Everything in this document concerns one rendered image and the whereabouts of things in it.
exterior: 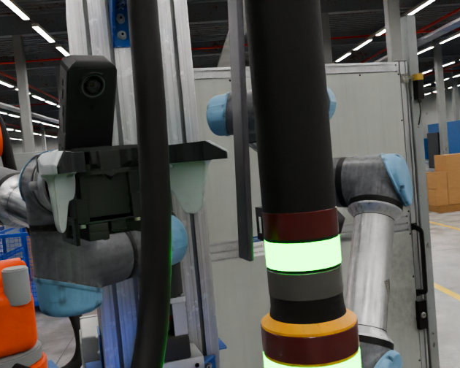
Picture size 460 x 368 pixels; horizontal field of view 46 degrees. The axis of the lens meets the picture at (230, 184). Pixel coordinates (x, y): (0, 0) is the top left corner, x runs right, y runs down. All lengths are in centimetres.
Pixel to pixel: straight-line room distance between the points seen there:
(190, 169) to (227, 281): 174
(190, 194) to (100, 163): 8
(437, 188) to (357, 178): 1146
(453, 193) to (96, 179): 1244
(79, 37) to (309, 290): 100
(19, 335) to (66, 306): 361
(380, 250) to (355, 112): 132
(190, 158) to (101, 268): 27
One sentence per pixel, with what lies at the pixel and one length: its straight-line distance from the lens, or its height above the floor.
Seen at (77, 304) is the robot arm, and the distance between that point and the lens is 66.
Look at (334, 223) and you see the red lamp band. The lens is 24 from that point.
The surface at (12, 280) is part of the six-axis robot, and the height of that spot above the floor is 92.
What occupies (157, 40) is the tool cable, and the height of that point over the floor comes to 169.
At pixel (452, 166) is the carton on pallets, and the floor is 96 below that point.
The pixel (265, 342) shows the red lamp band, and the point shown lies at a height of 157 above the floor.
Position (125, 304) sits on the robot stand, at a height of 136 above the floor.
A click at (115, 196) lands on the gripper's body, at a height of 163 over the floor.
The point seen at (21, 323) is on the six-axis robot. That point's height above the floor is 60.
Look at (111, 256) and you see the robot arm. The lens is 68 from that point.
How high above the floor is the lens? 165
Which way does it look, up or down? 3 degrees down
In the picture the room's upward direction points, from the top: 5 degrees counter-clockwise
